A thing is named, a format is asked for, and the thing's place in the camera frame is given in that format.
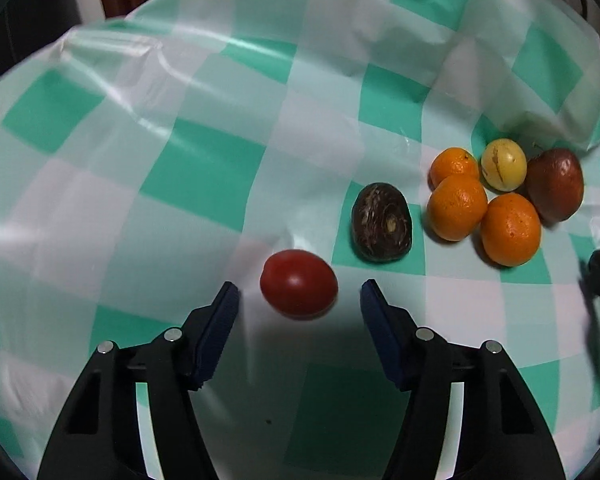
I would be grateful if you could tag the red tomato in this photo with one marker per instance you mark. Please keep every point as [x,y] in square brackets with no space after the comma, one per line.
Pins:
[300,282]

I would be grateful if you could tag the dark purple passion fruit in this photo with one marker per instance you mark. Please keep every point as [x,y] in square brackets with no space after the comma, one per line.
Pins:
[382,222]

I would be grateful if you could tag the dark red apple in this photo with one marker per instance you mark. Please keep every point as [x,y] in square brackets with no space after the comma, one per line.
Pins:
[555,185]

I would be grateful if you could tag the orange mandarin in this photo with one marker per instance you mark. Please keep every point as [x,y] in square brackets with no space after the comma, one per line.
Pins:
[452,165]
[511,230]
[457,207]

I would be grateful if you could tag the green white checked tablecloth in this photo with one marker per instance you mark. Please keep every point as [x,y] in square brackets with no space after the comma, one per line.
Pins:
[130,160]

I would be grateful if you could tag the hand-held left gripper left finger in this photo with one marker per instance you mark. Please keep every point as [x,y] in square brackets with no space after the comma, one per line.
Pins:
[220,321]

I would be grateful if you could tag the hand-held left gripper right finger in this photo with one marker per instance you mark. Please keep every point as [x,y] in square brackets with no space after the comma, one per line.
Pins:
[380,326]

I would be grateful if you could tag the yellow round fruit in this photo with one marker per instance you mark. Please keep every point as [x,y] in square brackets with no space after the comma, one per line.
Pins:
[504,165]

